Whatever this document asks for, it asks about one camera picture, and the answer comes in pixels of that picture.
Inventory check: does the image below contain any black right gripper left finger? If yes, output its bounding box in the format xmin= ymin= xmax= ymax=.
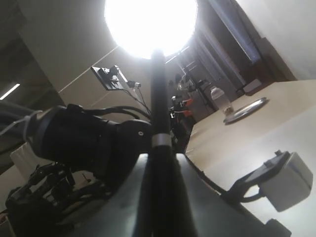
xmin=74 ymin=154 xmax=153 ymax=237

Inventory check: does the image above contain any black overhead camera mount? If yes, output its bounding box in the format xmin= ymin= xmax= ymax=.
xmin=90 ymin=65 xmax=141 ymax=91

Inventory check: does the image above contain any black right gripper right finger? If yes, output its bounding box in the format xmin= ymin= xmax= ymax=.
xmin=174 ymin=153 xmax=291 ymax=237

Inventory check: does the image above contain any round metal tray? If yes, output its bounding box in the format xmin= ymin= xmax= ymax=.
xmin=223 ymin=97 xmax=269 ymax=124

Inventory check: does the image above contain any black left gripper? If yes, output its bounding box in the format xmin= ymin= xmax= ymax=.
xmin=5 ymin=162 xmax=112 ymax=237

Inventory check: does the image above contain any round studio light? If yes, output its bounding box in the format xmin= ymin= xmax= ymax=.
xmin=104 ymin=0 xmax=198 ymax=59

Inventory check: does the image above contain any clear plastic jar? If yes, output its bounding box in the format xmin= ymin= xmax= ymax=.
xmin=210 ymin=86 xmax=234 ymax=116

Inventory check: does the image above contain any black paintbrush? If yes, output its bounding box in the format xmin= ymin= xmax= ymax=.
xmin=150 ymin=49 xmax=171 ymax=237

